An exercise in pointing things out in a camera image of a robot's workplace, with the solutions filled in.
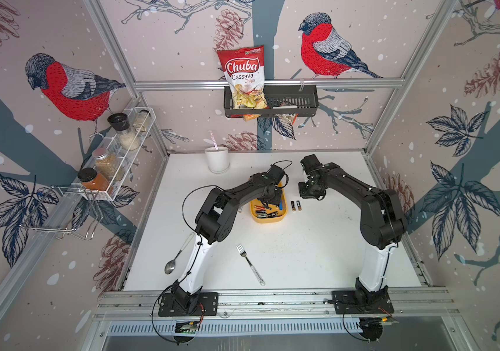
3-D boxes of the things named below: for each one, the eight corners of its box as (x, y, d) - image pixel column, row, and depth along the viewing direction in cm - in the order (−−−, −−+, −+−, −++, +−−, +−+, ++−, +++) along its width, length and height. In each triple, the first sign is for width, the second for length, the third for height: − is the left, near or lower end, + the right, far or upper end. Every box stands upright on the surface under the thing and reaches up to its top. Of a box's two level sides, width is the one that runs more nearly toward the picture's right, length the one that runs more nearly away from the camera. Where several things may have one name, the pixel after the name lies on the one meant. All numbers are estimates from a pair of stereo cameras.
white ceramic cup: (208, 173, 113) (203, 157, 104) (210, 160, 120) (206, 144, 110) (228, 173, 113) (225, 157, 104) (229, 160, 120) (227, 144, 110)
